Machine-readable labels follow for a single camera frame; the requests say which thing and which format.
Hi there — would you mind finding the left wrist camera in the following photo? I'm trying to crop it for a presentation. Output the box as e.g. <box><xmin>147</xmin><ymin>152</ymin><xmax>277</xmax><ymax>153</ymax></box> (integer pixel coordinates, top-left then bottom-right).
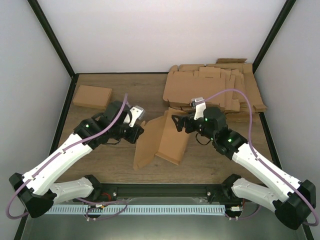
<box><xmin>128</xmin><ymin>105</ymin><xmax>146</xmax><ymax>128</ymax></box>

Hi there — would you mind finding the folded brown cardboard box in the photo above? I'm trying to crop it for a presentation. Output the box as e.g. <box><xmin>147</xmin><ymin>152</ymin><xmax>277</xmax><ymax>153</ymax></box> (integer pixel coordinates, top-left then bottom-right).
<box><xmin>72</xmin><ymin>85</ymin><xmax>113</xmax><ymax>110</ymax></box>

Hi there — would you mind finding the light blue slotted cable duct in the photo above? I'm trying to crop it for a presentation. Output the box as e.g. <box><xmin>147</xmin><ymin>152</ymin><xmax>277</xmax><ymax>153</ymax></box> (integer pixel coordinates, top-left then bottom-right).
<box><xmin>47</xmin><ymin>204</ymin><xmax>226</xmax><ymax>216</ymax></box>

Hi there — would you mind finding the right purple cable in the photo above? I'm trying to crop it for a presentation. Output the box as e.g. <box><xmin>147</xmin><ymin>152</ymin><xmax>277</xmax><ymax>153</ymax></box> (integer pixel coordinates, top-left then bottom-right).
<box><xmin>199</xmin><ymin>89</ymin><xmax>319</xmax><ymax>226</ymax></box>

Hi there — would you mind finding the right black corner post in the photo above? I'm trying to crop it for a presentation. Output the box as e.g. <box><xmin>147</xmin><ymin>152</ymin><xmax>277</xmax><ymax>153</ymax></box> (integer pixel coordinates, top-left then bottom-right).
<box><xmin>252</xmin><ymin>0</ymin><xmax>296</xmax><ymax>73</ymax></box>

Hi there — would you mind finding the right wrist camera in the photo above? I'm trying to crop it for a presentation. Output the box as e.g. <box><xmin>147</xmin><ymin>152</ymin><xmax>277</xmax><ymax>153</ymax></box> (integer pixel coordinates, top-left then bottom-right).
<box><xmin>191</xmin><ymin>97</ymin><xmax>206</xmax><ymax>120</ymax></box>

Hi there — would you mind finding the black aluminium frame rail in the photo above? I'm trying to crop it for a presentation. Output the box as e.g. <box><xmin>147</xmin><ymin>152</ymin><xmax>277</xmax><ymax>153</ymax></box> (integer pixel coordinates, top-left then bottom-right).
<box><xmin>32</xmin><ymin>182</ymin><xmax>296</xmax><ymax>204</ymax></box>

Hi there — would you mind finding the stack of flat cardboard sheets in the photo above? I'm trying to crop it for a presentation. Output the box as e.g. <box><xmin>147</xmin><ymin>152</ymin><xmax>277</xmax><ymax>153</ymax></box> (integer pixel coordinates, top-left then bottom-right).
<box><xmin>162</xmin><ymin>58</ymin><xmax>267</xmax><ymax>113</ymax></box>

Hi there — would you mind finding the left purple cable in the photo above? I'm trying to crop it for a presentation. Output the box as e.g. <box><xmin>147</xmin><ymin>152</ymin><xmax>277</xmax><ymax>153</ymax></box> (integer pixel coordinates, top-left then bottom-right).
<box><xmin>5</xmin><ymin>93</ymin><xmax>131</xmax><ymax>223</ymax></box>

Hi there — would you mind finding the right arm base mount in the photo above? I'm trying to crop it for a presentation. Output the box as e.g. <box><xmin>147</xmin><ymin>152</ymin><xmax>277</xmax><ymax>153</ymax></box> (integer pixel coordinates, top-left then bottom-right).
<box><xmin>205</xmin><ymin>181</ymin><xmax>244</xmax><ymax>205</ymax></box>

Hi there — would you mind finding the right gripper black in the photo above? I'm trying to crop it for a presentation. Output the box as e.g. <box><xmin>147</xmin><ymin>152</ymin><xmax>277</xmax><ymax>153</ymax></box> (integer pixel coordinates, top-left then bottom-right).
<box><xmin>172</xmin><ymin>110</ymin><xmax>217</xmax><ymax>141</ymax></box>

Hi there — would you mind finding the purple cable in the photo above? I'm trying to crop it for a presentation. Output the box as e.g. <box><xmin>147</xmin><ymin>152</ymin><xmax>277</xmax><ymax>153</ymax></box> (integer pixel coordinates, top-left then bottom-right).
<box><xmin>199</xmin><ymin>89</ymin><xmax>319</xmax><ymax>226</ymax></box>
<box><xmin>5</xmin><ymin>93</ymin><xmax>131</xmax><ymax>223</ymax></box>

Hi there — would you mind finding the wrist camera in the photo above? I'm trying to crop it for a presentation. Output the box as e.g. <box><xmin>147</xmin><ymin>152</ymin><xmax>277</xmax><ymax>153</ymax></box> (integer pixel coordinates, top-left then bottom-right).
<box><xmin>191</xmin><ymin>97</ymin><xmax>206</xmax><ymax>120</ymax></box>
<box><xmin>128</xmin><ymin>105</ymin><xmax>146</xmax><ymax>128</ymax></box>

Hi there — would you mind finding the black corner post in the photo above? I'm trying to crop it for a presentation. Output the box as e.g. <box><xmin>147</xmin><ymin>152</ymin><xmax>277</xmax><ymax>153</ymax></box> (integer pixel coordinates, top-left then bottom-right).
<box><xmin>252</xmin><ymin>0</ymin><xmax>296</xmax><ymax>73</ymax></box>
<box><xmin>27</xmin><ymin>0</ymin><xmax>76</xmax><ymax>78</ymax></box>

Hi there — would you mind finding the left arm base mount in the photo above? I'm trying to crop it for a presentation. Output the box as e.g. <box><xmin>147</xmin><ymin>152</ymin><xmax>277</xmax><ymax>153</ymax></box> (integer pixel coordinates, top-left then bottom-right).
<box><xmin>77</xmin><ymin>174</ymin><xmax>117</xmax><ymax>203</ymax></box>

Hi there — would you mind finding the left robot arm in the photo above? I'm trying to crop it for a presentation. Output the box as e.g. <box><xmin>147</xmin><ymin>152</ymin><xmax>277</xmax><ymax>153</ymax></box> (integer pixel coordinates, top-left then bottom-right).
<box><xmin>9</xmin><ymin>101</ymin><xmax>145</xmax><ymax>218</ymax></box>

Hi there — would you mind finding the left black corner post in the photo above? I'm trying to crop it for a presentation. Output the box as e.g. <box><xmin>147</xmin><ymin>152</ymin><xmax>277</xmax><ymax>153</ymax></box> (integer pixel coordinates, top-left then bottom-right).
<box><xmin>27</xmin><ymin>0</ymin><xmax>76</xmax><ymax>78</ymax></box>

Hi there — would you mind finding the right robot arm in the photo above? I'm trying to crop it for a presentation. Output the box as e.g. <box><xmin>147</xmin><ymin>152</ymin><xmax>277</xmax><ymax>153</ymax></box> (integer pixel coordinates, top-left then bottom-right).
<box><xmin>171</xmin><ymin>107</ymin><xmax>316</xmax><ymax>230</ymax></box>

